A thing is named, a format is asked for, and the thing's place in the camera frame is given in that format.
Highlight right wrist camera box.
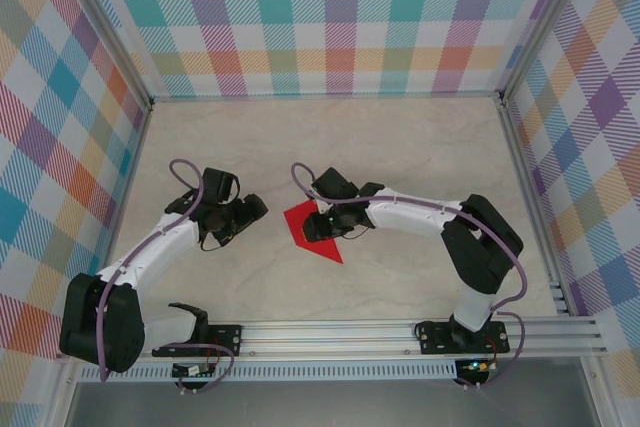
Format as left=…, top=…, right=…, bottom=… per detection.
left=312, top=168, right=359, bottom=200

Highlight small black circuit board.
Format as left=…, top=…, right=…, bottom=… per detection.
left=171, top=363, right=217, bottom=379

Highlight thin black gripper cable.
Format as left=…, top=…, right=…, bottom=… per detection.
left=198, top=234, right=229, bottom=252
left=343, top=224, right=376, bottom=241

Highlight aluminium frame floor rail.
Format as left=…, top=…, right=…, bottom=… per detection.
left=102, top=101, right=154, bottom=281
left=498, top=99, right=572, bottom=317
left=148, top=90, right=504, bottom=104

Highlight thin black left gripper cable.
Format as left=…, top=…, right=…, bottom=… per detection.
left=198, top=234, right=229, bottom=252

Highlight aluminium frame leg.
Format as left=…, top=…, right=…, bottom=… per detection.
left=44, top=366, right=79, bottom=427
left=579, top=356, right=616, bottom=427

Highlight slotted grey cable duct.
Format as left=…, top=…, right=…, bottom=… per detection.
left=74, top=359, right=460, bottom=383

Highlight grey metal panel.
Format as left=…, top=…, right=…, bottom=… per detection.
left=64, top=379, right=601, bottom=427

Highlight red square paper sheet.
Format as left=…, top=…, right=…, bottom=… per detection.
left=282, top=199, right=346, bottom=265

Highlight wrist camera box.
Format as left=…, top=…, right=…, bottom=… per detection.
left=202, top=166, right=240, bottom=204
left=312, top=168, right=359, bottom=200

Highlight thin black right gripper cable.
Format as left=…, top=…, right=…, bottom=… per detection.
left=343, top=224, right=376, bottom=241

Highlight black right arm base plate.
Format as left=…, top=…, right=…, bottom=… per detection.
left=417, top=320, right=511, bottom=356

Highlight aluminium frame post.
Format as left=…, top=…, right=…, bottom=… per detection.
left=498, top=0, right=596, bottom=106
left=49, top=0, right=154, bottom=111

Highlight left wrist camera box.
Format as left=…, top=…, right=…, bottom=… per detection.
left=202, top=166, right=240, bottom=204

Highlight wide aluminium mounting rail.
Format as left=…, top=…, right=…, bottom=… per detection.
left=54, top=316, right=609, bottom=361

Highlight black cable loop at base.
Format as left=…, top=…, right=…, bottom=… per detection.
left=414, top=319, right=454, bottom=338

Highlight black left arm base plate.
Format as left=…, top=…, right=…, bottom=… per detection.
left=152, top=324, right=244, bottom=359

